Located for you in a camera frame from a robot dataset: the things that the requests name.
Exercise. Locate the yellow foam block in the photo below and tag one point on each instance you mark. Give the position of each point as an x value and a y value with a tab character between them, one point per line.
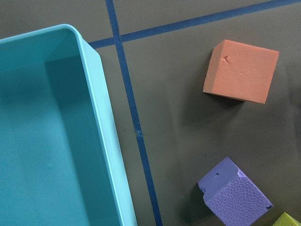
286	220

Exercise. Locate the lilac foam block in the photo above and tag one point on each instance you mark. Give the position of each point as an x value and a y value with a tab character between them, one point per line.
232	196

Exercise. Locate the teal plastic bin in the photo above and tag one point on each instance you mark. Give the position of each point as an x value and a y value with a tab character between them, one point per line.
60	159

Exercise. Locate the smooth orange foam block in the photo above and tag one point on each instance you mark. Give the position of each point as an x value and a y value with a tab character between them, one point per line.
240	71

